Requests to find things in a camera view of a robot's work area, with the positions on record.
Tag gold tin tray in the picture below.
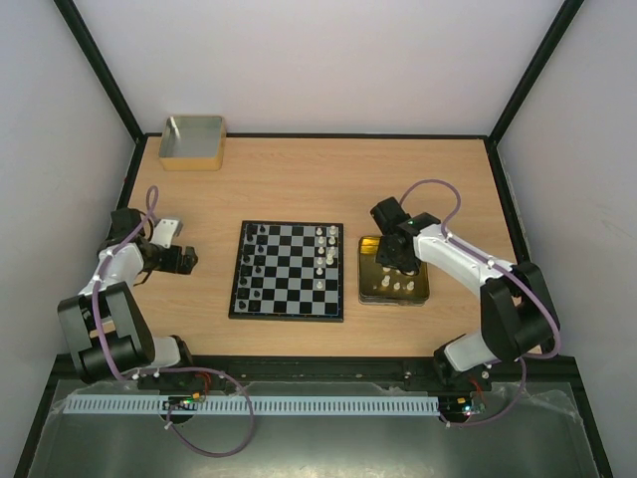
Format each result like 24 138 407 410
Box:
357 236 430 306

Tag black white chess board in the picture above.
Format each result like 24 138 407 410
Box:
228 220 344 323

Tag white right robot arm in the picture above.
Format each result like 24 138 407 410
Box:
370 206 559 390

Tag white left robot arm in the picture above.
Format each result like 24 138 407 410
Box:
57 207 198 383

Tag silver metal tin box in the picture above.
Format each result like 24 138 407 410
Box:
158 116 226 171

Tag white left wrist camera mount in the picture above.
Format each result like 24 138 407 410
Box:
149 218 183 249

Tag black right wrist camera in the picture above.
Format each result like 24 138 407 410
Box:
370 197 411 235

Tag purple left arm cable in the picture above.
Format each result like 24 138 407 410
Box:
92 185 256 457

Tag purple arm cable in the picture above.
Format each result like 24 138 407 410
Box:
397 178 562 429
92 185 256 457

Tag white slotted cable duct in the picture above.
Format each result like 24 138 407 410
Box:
62 394 439 416

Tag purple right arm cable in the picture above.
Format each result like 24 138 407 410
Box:
397 178 562 429

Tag black aluminium frame rail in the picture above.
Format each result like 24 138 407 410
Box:
47 355 582 395

